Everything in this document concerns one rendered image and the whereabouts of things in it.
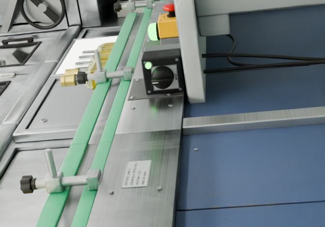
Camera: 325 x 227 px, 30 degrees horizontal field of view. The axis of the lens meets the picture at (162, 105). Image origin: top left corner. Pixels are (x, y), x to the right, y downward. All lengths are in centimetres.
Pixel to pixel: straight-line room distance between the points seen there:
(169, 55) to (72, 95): 90
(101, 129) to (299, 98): 39
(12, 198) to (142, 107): 55
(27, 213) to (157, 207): 70
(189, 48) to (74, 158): 30
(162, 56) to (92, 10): 168
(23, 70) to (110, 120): 132
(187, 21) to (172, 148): 24
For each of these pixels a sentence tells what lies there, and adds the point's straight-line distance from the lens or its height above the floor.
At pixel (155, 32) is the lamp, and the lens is 151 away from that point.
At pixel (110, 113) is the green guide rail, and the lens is 124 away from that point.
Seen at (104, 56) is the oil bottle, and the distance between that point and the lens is 190.
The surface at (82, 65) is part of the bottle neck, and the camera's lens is 193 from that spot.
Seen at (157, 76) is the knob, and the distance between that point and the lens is 120.
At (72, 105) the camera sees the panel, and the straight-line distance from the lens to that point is 199.
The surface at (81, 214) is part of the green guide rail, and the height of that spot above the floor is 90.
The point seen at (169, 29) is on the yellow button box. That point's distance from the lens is 149.
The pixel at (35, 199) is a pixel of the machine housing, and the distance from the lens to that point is 158.
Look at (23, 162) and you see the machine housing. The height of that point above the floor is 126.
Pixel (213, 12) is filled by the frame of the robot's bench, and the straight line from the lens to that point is 115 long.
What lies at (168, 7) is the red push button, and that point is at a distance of 150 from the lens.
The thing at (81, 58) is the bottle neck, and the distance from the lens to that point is 198.
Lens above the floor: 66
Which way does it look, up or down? 7 degrees up
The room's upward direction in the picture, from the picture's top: 95 degrees counter-clockwise
